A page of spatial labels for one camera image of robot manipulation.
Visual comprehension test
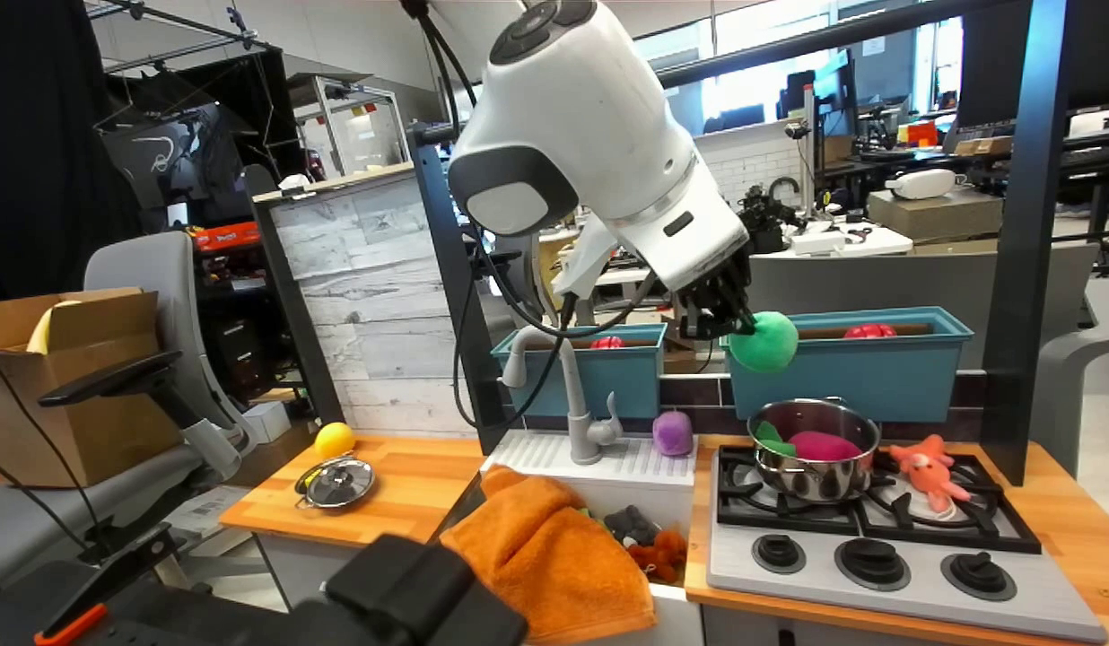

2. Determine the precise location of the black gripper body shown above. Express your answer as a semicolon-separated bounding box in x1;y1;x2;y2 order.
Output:
669;250;757;331

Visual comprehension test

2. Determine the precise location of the green plush toy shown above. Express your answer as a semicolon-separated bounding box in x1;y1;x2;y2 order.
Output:
723;309;803;378

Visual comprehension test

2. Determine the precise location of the purple toy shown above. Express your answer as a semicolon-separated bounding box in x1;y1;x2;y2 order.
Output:
647;409;699;461

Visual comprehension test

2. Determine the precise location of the green leaf toy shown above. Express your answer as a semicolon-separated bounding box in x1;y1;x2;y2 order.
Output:
750;417;803;461

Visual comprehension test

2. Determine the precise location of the flat red toy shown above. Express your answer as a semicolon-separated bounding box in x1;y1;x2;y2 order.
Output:
844;319;900;344

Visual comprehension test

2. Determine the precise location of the grey toy faucet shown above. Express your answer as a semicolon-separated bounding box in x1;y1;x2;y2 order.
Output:
499;319;637;471

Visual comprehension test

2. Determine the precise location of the pink toy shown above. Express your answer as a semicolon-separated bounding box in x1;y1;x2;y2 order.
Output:
785;427;870;466

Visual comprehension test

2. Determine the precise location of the white toy sink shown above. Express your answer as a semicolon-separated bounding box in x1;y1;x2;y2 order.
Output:
479;422;706;646

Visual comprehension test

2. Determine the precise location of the silver pot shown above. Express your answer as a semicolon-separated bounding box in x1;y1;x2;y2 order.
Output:
742;394;885;507

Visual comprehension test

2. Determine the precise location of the black plush toy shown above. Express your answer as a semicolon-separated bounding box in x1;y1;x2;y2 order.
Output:
602;501;669;551

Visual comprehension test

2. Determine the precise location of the orange brown plush toy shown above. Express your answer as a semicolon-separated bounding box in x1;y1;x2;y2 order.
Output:
627;525;692;587

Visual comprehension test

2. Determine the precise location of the orange lobster plush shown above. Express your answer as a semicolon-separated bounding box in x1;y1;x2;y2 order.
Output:
883;429;984;515

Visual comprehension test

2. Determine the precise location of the wooden toy kitchen unit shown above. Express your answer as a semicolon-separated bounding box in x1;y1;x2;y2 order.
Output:
217;422;1109;646

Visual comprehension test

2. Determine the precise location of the grey toy stove top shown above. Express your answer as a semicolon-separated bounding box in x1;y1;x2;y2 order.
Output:
705;441;1109;646

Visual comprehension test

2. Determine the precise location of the yellow lemon toy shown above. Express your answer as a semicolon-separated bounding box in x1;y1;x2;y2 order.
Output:
310;419;363;466

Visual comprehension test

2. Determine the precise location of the black equipment pile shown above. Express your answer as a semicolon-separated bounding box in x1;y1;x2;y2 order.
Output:
736;174;822;258

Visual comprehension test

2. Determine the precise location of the small teal planter box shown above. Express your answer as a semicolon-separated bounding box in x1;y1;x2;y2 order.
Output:
492;319;670;422

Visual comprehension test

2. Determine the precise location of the white board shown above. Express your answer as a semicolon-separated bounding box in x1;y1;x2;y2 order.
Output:
692;119;817;224

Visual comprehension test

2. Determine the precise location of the large teal planter box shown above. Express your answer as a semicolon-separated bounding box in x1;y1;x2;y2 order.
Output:
713;305;976;427

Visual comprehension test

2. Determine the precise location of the grey partition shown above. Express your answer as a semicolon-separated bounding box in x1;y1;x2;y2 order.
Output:
742;241;1107;363

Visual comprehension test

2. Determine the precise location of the flat tan box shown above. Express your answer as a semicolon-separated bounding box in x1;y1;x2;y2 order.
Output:
864;187;1008;250

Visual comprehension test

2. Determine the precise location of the white rounded device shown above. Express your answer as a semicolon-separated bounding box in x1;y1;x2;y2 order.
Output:
883;163;963;205

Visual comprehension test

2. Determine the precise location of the black stove knob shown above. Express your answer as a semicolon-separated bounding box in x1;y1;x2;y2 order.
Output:
833;535;917;592
750;532;813;577
937;547;1021;605

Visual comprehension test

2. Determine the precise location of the black stove grate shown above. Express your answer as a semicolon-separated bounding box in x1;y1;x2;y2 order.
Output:
711;441;1046;557

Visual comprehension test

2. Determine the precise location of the orange cloth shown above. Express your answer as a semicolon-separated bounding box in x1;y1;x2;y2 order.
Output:
439;461;661;646

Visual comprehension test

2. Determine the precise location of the grey curved seat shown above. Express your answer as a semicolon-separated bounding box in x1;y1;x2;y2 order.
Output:
1030;323;1109;482

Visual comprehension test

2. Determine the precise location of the grey wood plank panel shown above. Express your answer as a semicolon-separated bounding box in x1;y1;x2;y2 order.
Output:
247;163;473;445

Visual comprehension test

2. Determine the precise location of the black rounded block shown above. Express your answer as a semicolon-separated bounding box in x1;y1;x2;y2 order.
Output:
321;532;536;646

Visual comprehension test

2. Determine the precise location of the small silver pan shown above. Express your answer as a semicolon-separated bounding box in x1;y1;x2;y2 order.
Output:
290;451;381;515

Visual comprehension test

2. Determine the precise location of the red black tool cabinet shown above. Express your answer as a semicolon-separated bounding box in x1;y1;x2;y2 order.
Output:
192;215;296;399

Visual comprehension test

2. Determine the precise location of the grey office chair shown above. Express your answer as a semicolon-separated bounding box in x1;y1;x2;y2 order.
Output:
33;224;296;577

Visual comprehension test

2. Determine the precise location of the open cardboard box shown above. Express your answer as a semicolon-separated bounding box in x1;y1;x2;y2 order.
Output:
0;283;187;492

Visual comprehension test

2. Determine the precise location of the black metal kitchen frame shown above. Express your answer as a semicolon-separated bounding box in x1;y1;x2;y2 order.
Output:
407;0;1109;486

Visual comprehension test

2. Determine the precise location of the orange handled black clamp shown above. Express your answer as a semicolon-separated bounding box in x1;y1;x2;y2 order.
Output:
30;525;187;646

